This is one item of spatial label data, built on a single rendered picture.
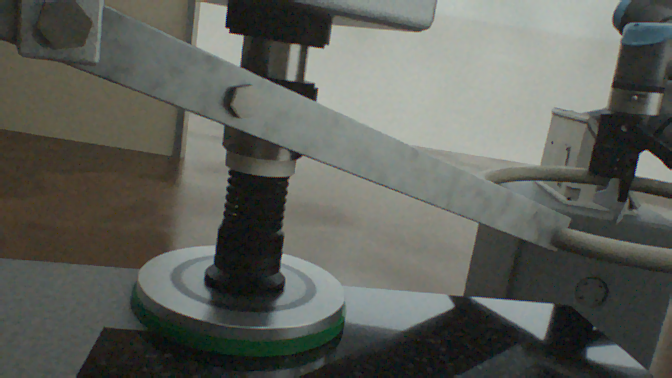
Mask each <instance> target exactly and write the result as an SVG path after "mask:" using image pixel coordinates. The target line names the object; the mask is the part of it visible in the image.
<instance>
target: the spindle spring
mask: <svg viewBox="0 0 672 378"><path fill-rule="evenodd" d="M228 175H229V176H230V177H228V178H227V183H228V184H229V185H228V186H227V187H226V191H227V192H228V193H227V194H226V195H225V199H226V202H225V203H224V208H225V210H224V211H223V216H224V218H223V219H222V224H223V225H224V226H225V227H226V228H228V229H230V230H233V231H237V232H241V233H250V234H267V233H273V232H276V231H278V230H280V229H281V228H282V227H283V224H284V222H283V219H284V218H285V214H284V212H285V209H286V206H285V203H286V202H287V198H286V196H287V195H288V189H287V187H288V186H289V184H290V183H289V181H288V179H290V176H288V177H269V176H258V175H250V174H244V173H242V172H239V171H235V170H232V169H229V170H228ZM240 180H243V181H248V182H254V183H276V184H274V185H258V184H250V183H244V182H240ZM239 189H244V190H250V191H260V192H274V191H275V193H253V192H247V191H242V190H239ZM238 197H239V198H245V199H251V200H274V201H271V202H255V201H247V200H241V199H238ZM236 206H241V207H248V208H256V209H271V208H273V209H271V210H251V209H245V208H239V207H236ZM234 214H238V215H242V216H249V217H271V218H265V219H256V218H246V217H240V216H237V215H234ZM232 222H235V223H239V224H246V225H258V226H263V225H270V226H266V227H252V226H243V225H238V224H235V223H232Z"/></svg>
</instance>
